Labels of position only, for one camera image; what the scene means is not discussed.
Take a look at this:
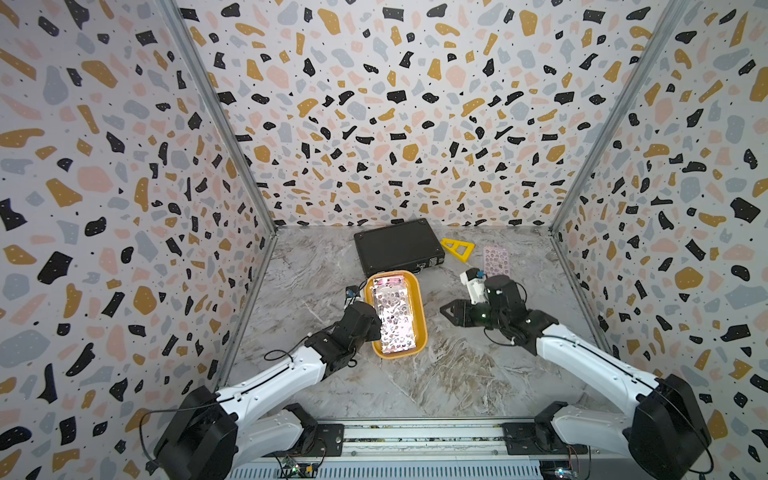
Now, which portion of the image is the holographic sticker sheet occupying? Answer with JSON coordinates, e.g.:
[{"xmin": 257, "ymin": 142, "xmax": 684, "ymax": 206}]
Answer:
[{"xmin": 371, "ymin": 274, "xmax": 417, "ymax": 357}]

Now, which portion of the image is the pink sticker sheet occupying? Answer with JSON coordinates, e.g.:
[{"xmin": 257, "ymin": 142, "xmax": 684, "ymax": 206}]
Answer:
[{"xmin": 483, "ymin": 245, "xmax": 511, "ymax": 277}]

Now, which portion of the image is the yellow storage tray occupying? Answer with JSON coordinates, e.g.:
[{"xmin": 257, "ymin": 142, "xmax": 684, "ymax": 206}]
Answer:
[{"xmin": 364, "ymin": 270, "xmax": 428, "ymax": 360}]

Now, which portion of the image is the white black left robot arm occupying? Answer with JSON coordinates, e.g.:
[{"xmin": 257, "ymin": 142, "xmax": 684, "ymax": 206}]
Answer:
[{"xmin": 146, "ymin": 301, "xmax": 381, "ymax": 479}]

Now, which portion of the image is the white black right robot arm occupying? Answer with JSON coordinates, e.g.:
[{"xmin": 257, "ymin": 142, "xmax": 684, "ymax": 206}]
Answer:
[{"xmin": 440, "ymin": 269, "xmax": 713, "ymax": 479}]

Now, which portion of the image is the yellow triangle ruler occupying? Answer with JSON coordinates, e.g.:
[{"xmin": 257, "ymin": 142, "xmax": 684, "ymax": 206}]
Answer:
[{"xmin": 440, "ymin": 238, "xmax": 476, "ymax": 263}]

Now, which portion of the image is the black briefcase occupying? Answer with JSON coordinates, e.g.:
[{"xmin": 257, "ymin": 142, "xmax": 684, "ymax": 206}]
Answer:
[{"xmin": 353, "ymin": 219, "xmax": 445, "ymax": 277}]

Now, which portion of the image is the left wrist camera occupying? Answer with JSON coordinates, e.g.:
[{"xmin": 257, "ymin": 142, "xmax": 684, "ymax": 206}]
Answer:
[{"xmin": 345, "ymin": 285, "xmax": 363, "ymax": 302}]

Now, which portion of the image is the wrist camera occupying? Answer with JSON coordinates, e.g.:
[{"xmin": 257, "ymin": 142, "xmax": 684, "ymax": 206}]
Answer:
[
  {"xmin": 460, "ymin": 268, "xmax": 488, "ymax": 305},
  {"xmin": 345, "ymin": 285, "xmax": 363, "ymax": 302}
]

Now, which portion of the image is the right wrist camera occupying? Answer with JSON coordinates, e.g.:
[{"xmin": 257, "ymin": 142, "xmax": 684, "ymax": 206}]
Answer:
[{"xmin": 460, "ymin": 268, "xmax": 488, "ymax": 305}]

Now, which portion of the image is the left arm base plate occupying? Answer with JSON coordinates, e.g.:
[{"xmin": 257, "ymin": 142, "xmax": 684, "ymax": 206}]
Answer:
[{"xmin": 272, "ymin": 423, "xmax": 345, "ymax": 457}]

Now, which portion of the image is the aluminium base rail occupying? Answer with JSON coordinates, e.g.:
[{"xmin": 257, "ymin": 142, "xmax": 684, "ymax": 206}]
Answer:
[{"xmin": 167, "ymin": 418, "xmax": 667, "ymax": 480}]

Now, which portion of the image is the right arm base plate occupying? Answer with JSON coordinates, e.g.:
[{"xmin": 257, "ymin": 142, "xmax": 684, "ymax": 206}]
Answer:
[{"xmin": 501, "ymin": 422, "xmax": 587, "ymax": 456}]

